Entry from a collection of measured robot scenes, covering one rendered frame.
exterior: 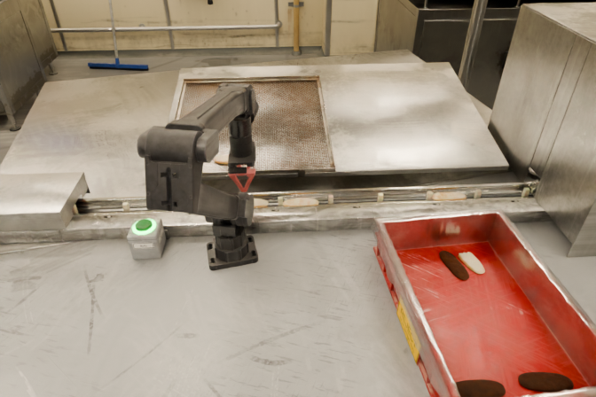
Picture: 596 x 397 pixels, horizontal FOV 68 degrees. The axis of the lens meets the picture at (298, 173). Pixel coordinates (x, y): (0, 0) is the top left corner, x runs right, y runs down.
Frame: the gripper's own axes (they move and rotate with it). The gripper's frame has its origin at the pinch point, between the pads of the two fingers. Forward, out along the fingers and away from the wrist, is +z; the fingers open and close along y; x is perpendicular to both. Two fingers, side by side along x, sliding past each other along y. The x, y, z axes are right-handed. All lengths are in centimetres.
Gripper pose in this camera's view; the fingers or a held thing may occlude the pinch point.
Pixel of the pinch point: (244, 180)
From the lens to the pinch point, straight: 118.7
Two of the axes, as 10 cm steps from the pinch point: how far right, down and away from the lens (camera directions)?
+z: 0.0, 8.2, 5.7
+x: -10.0, 0.4, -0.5
